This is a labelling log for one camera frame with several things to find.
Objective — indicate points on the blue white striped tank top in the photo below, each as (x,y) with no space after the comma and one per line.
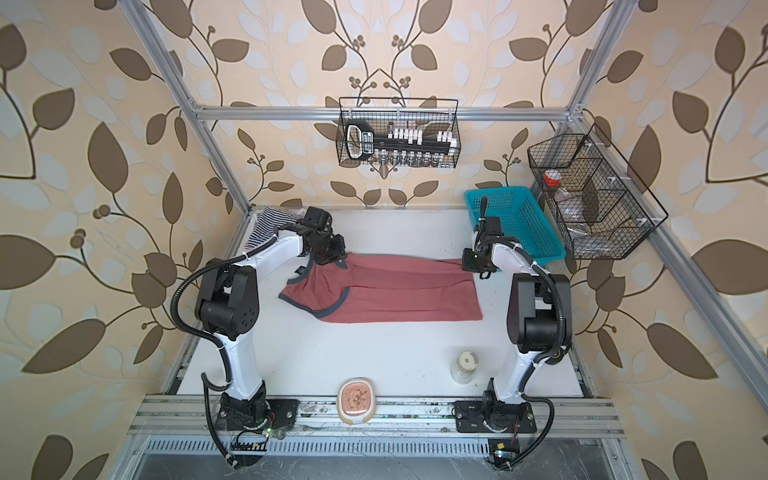
(266,226)

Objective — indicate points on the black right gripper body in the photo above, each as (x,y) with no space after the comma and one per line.
(473,262)

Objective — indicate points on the teal plastic basket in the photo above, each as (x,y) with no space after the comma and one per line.
(521,217)

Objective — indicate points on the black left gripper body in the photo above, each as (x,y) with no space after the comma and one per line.
(328,248)

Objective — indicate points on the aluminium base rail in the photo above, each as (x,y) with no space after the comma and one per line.
(401,426)

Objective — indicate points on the black socket tool set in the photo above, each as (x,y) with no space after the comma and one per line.
(432,145)

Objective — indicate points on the maroon red garment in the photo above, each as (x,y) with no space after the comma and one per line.
(385,289)

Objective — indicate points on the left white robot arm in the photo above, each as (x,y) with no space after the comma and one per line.
(220,303)

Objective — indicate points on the black wire basket right wall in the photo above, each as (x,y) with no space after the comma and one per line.
(619,208)

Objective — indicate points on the pink oval container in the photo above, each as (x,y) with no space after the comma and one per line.
(356,402)

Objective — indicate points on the black wire basket back wall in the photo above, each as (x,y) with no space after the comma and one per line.
(401,110)

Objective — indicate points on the black wire basket wall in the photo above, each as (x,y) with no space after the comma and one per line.
(619,208)
(401,110)

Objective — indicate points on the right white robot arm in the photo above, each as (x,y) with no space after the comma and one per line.
(539,327)

